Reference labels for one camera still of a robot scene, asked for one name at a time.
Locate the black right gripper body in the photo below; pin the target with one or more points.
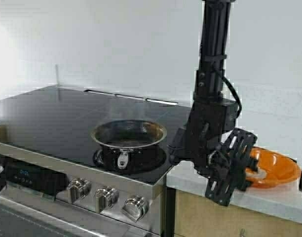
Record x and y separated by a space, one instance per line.
216 146

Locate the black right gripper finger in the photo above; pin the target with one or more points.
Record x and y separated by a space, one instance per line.
250 162

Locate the raw grey shrimp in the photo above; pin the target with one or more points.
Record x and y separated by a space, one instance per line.
260 174

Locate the orange plastic bowl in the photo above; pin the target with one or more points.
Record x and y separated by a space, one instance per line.
280 169

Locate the small black frying pan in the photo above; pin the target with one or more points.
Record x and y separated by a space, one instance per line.
129 146

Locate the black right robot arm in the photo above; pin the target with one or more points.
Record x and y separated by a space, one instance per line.
211 83

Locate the wooden cabinet under counter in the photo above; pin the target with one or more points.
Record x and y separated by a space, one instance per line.
196 216

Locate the middle chrome stove knob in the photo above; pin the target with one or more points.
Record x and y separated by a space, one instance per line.
105 198

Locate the stainless steel induction stove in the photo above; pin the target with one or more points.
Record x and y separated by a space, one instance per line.
45 143

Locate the left chrome stove knob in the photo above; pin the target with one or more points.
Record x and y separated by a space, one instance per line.
78 188

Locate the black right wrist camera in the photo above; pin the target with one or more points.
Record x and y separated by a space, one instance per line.
177 148

